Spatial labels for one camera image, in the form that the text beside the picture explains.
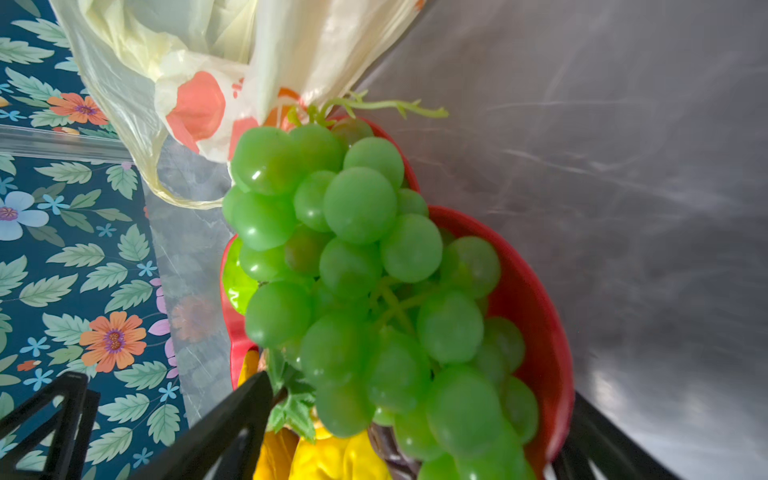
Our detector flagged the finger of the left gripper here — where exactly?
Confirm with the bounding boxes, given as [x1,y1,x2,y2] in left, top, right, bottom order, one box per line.
[1,372,100,479]

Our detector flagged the green fake grapes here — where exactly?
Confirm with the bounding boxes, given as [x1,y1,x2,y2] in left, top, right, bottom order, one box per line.
[221,89,541,480]

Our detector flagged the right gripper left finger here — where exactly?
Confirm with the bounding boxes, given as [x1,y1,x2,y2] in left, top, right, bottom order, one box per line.
[130,372,274,480]

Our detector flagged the yellow plastic fruit-print bag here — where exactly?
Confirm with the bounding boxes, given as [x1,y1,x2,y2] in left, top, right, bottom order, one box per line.
[52,1,423,210]

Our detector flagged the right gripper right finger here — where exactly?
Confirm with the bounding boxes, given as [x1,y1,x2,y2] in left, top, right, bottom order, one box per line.
[552,393,680,480]

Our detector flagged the yellow fake lemon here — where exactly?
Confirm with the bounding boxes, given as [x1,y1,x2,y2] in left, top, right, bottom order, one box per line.
[289,421,392,480]

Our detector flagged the yellow fake banana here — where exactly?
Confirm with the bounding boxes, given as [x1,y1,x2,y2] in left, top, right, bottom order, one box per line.
[237,348,298,480]

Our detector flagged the red flower-shaped plate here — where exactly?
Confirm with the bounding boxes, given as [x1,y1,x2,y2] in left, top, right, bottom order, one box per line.
[219,115,576,478]

